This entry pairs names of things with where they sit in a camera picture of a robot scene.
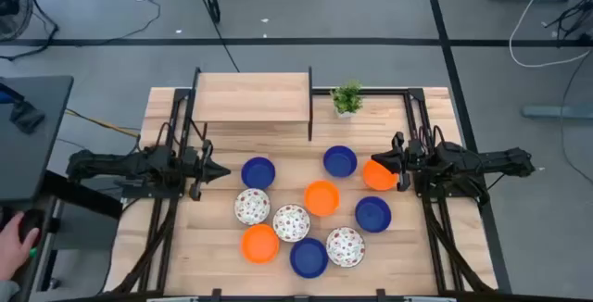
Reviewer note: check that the black desk base beam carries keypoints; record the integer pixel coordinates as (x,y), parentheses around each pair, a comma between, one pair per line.
(83,195)

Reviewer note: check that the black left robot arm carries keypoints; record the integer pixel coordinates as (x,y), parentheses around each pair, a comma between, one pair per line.
(116,165)

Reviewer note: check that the black computer mouse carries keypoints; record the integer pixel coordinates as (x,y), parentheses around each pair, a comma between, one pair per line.
(33,221)

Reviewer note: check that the blue plastic mini bowl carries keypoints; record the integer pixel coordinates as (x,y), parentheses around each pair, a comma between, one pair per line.
(258,172)
(309,258)
(340,161)
(373,214)

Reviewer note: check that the green plant in white pot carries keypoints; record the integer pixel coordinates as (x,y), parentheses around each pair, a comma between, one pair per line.
(346,98)

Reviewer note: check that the black handheld device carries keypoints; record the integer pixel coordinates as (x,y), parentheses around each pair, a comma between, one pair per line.
(25,117)

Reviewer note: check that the black aluminium table frame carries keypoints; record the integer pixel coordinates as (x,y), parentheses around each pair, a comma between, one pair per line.
(370,91)

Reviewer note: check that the orange plastic mini bowl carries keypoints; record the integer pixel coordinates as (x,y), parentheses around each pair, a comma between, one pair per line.
(260,243)
(322,198)
(377,179)

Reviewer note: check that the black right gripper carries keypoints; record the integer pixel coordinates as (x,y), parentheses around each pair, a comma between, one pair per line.
(411,160)

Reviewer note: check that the wooden shelf with black legs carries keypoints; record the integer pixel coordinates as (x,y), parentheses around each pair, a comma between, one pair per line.
(250,98)

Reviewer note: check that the black floor fan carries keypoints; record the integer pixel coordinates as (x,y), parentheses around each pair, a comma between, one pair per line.
(14,19)

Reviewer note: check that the black desk top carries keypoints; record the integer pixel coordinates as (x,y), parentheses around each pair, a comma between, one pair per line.
(37,154)

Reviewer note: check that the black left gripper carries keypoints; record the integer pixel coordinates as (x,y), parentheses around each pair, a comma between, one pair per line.
(193,167)

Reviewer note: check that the person's hand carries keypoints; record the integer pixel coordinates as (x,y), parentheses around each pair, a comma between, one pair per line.
(11,251)

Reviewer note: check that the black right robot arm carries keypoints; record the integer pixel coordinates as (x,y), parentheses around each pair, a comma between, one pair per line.
(486,160)

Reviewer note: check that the floral green mini bowl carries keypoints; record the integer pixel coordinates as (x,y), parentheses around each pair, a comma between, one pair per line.
(252,206)
(291,222)
(345,247)

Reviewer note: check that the dark grey side desk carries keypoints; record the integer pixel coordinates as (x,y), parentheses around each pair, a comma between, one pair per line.
(28,289)

